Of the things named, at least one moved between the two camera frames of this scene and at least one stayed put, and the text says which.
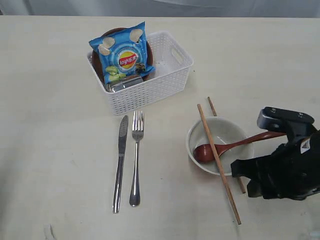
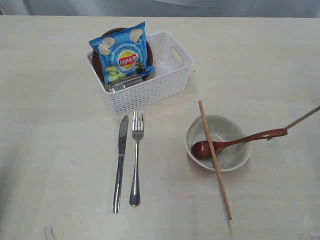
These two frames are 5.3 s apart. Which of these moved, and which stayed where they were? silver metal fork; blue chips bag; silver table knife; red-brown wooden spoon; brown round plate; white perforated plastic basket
Moved: red-brown wooden spoon
Stayed: blue chips bag; silver table knife; white perforated plastic basket; brown round plate; silver metal fork
